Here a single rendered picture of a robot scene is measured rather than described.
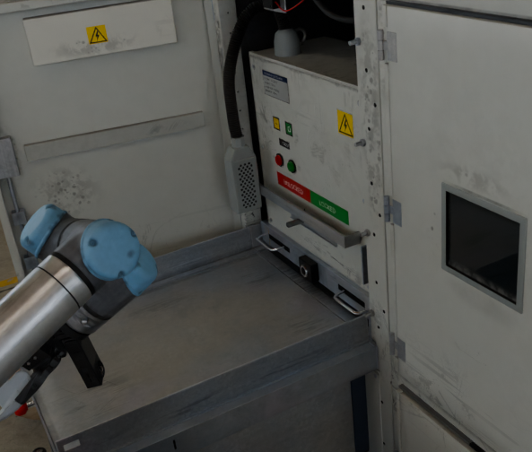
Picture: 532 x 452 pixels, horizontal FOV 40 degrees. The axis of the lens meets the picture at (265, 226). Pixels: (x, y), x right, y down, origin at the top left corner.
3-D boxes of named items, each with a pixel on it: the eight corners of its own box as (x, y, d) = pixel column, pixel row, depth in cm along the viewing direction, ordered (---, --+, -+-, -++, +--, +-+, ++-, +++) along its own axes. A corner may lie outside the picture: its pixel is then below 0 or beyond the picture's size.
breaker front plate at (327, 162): (370, 303, 162) (359, 92, 142) (266, 229, 202) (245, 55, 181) (375, 301, 163) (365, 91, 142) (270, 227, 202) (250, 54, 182)
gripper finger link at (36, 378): (9, 394, 116) (44, 348, 118) (18, 400, 117) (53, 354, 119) (14, 402, 112) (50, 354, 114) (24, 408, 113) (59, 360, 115)
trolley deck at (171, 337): (75, 505, 134) (68, 481, 132) (10, 345, 185) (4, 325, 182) (378, 369, 161) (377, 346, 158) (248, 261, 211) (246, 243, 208)
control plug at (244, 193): (238, 215, 189) (230, 151, 182) (230, 209, 193) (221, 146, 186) (265, 206, 192) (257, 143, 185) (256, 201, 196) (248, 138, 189)
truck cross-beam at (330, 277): (378, 326, 162) (377, 303, 159) (262, 239, 206) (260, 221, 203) (396, 318, 164) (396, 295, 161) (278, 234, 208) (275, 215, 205)
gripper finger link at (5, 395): (-33, 407, 113) (5, 357, 115) (-1, 426, 115) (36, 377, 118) (-31, 412, 110) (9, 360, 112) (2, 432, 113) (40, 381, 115)
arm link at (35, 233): (66, 198, 99) (129, 243, 104) (39, 199, 108) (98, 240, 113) (33, 247, 96) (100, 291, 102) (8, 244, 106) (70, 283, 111)
